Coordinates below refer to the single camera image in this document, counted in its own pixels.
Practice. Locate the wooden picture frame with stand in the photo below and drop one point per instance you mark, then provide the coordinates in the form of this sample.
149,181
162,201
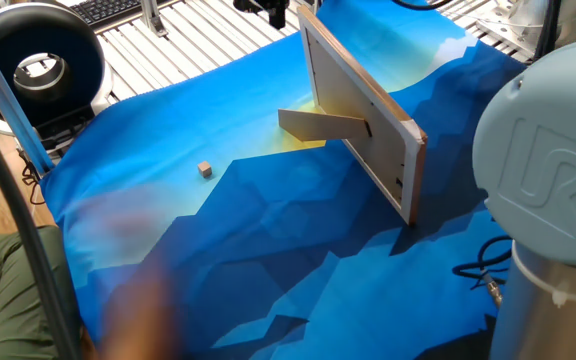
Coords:
363,115

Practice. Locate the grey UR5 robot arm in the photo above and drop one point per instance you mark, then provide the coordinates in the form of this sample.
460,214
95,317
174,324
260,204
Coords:
548,200

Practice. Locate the person's bare forearm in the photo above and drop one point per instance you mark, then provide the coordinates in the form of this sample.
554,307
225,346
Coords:
140,320

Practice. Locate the blue mountain print cloth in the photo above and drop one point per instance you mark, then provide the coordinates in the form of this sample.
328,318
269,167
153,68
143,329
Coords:
268,225

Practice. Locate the small wooden cube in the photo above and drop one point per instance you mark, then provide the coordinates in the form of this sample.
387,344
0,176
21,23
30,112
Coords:
205,169

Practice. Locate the black keyboard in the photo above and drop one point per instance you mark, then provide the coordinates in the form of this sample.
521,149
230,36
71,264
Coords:
105,9

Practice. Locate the silver metal plate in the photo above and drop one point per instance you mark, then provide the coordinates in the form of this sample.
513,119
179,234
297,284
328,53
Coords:
505,27

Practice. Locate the green trouser leg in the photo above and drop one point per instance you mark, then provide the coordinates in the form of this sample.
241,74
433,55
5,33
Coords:
8,300

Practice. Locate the silver upright post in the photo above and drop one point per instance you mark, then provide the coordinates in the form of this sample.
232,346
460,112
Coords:
153,17

